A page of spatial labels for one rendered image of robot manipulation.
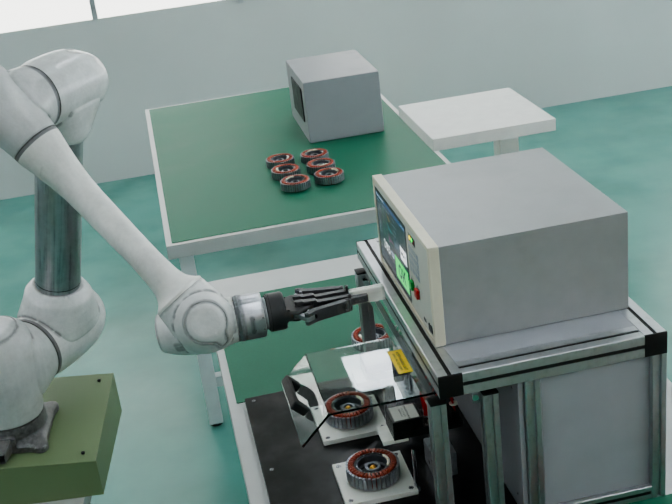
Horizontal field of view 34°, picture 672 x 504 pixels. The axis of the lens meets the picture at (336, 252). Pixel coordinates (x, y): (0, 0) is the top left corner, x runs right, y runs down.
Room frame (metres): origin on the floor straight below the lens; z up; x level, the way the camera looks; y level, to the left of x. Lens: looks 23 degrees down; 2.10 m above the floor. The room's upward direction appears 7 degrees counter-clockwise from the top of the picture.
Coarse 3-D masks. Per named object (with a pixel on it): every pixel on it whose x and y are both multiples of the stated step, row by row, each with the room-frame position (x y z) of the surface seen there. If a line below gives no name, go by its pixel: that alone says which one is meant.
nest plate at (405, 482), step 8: (400, 456) 1.94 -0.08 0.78; (336, 464) 1.94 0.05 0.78; (344, 464) 1.94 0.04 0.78; (400, 464) 1.91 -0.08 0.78; (336, 472) 1.91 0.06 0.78; (344, 472) 1.91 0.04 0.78; (400, 472) 1.89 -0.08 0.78; (408, 472) 1.88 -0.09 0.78; (344, 480) 1.88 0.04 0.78; (400, 480) 1.86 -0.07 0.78; (408, 480) 1.85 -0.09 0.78; (344, 488) 1.85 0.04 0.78; (352, 488) 1.85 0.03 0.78; (392, 488) 1.83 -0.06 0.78; (400, 488) 1.83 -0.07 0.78; (408, 488) 1.83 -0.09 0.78; (416, 488) 1.82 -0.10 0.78; (344, 496) 1.83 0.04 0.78; (352, 496) 1.82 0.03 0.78; (360, 496) 1.82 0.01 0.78; (368, 496) 1.82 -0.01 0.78; (376, 496) 1.81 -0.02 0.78; (384, 496) 1.81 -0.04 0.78; (392, 496) 1.81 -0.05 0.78; (400, 496) 1.81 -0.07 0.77
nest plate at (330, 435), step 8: (376, 408) 2.15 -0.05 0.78; (376, 416) 2.11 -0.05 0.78; (368, 424) 2.08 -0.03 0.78; (376, 424) 2.08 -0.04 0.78; (384, 424) 2.08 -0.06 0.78; (320, 432) 2.08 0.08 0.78; (328, 432) 2.07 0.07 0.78; (336, 432) 2.07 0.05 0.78; (344, 432) 2.06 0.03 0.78; (352, 432) 2.06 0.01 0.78; (360, 432) 2.05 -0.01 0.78; (368, 432) 2.05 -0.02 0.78; (376, 432) 2.05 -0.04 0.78; (328, 440) 2.04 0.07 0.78; (336, 440) 2.04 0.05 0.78; (344, 440) 2.04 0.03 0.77
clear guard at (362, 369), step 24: (312, 360) 1.89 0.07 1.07; (336, 360) 1.88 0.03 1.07; (360, 360) 1.87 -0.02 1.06; (384, 360) 1.86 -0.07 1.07; (408, 360) 1.85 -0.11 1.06; (312, 384) 1.81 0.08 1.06; (336, 384) 1.79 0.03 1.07; (360, 384) 1.78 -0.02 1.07; (384, 384) 1.77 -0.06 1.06; (408, 384) 1.76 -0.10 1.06; (312, 408) 1.75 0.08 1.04; (336, 408) 1.70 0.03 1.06; (360, 408) 1.70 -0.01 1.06; (312, 432) 1.69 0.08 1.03
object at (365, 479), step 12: (360, 456) 1.91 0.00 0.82; (372, 456) 1.91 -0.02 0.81; (384, 456) 1.90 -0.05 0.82; (396, 456) 1.90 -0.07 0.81; (348, 468) 1.87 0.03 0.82; (360, 468) 1.90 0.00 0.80; (384, 468) 1.86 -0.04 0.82; (396, 468) 1.85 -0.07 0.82; (348, 480) 1.86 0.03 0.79; (360, 480) 1.83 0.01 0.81; (372, 480) 1.83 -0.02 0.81; (384, 480) 1.83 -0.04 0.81; (396, 480) 1.85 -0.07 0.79
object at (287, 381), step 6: (288, 378) 1.84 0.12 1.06; (288, 384) 1.82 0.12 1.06; (294, 384) 1.84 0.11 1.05; (288, 390) 1.80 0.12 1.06; (294, 390) 1.80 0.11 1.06; (288, 396) 1.78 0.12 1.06; (294, 396) 1.77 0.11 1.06; (288, 402) 1.77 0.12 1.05; (294, 402) 1.75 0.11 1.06; (300, 402) 1.76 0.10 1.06; (294, 408) 1.74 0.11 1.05; (300, 408) 1.75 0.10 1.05; (306, 408) 1.75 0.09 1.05; (300, 414) 1.75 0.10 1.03
